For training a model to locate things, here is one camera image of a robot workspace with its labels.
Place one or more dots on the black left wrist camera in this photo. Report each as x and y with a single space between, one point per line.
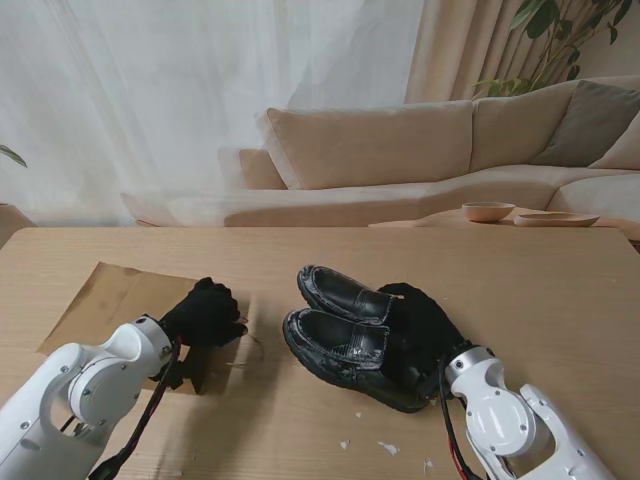
192 375

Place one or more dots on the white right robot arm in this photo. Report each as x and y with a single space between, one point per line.
505 415

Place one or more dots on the tall green leafy plant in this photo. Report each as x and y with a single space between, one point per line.
542 20

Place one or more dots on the brown paper bag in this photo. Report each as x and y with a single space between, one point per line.
115 300

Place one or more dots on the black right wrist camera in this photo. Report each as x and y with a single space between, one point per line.
431 389

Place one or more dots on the grey cushion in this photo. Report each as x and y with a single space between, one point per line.
590 120

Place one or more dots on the wooden coffee table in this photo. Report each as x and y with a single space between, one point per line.
440 220

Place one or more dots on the white sheer curtain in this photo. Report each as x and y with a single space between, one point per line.
150 100

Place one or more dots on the beige cushion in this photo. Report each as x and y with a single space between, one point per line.
622 155

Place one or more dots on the beige sofa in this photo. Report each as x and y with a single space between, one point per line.
375 150

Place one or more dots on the single green plant leaf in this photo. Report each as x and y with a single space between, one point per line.
15 156

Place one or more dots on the shallow wooden dish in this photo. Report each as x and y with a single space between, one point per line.
555 220

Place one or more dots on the black leather loafer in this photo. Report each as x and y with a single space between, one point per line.
340 290
330 340

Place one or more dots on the wooden bowl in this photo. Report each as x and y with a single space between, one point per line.
487 212

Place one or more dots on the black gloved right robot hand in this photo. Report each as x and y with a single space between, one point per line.
420 335

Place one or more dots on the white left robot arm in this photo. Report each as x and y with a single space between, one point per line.
75 390

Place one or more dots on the beige planter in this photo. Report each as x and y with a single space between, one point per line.
12 222

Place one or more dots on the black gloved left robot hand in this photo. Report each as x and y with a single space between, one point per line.
205 315

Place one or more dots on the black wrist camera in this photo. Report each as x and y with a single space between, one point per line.
431 389
192 375

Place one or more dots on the beige curtain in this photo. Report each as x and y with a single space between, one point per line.
465 50

